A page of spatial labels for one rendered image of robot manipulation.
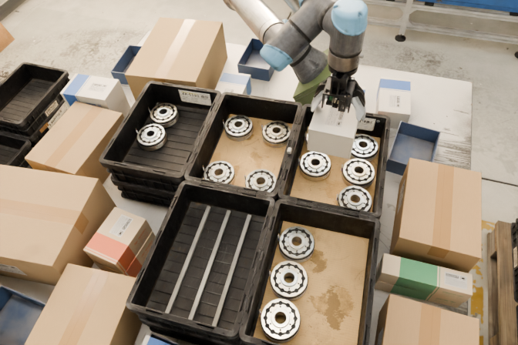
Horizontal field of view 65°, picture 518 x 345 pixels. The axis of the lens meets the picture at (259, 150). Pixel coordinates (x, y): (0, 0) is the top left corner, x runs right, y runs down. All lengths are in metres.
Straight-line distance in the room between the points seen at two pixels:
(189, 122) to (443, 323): 1.05
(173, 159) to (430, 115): 1.05
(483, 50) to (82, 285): 3.00
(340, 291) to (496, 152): 1.77
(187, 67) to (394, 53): 1.90
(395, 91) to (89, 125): 1.20
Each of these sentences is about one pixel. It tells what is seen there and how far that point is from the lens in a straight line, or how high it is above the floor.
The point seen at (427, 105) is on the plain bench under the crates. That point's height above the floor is 0.70.
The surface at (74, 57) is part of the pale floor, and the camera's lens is 3.57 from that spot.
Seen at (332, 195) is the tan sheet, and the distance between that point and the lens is 1.33.
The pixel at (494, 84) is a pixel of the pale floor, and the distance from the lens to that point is 3.18.
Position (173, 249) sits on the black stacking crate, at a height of 0.83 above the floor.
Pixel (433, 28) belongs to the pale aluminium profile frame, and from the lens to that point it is 3.30.
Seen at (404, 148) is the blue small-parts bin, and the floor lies 0.70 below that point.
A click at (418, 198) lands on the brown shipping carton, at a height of 0.86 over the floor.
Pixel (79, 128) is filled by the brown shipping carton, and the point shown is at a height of 0.86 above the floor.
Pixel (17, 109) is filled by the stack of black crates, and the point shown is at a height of 0.49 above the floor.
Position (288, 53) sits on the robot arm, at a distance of 0.99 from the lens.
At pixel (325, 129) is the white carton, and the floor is 1.13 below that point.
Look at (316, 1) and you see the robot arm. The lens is 0.99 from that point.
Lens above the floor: 1.95
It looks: 52 degrees down
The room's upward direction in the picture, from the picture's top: 5 degrees counter-clockwise
